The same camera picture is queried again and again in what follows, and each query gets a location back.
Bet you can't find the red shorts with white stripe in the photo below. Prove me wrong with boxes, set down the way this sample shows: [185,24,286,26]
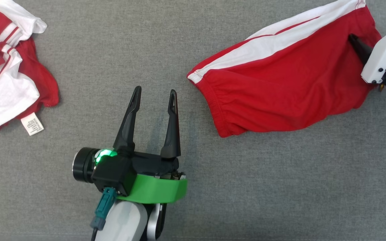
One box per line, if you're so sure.
[187,0,383,138]

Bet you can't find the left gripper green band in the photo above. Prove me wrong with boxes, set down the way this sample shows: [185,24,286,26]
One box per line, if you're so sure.
[113,86,188,204]

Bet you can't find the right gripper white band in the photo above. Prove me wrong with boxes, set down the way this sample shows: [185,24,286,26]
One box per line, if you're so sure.
[348,25,386,84]

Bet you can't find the grey fabric sofa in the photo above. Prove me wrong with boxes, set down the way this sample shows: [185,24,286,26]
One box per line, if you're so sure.
[0,0,386,241]

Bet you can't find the red and white striped shirt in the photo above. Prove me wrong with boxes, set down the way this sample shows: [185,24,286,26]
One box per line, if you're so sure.
[0,0,60,136]

